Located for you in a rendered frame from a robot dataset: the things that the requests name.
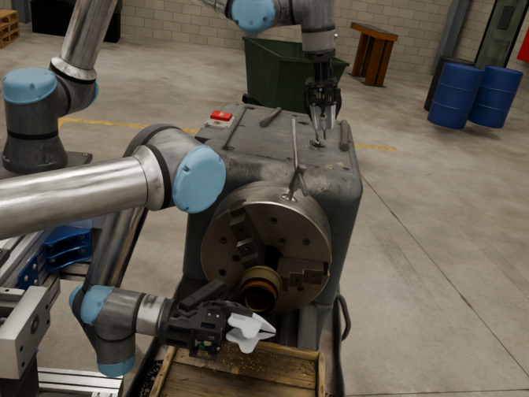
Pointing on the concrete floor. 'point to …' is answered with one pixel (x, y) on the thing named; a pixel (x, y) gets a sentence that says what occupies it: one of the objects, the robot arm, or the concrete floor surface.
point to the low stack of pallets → (9, 27)
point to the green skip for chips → (279, 74)
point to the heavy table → (369, 68)
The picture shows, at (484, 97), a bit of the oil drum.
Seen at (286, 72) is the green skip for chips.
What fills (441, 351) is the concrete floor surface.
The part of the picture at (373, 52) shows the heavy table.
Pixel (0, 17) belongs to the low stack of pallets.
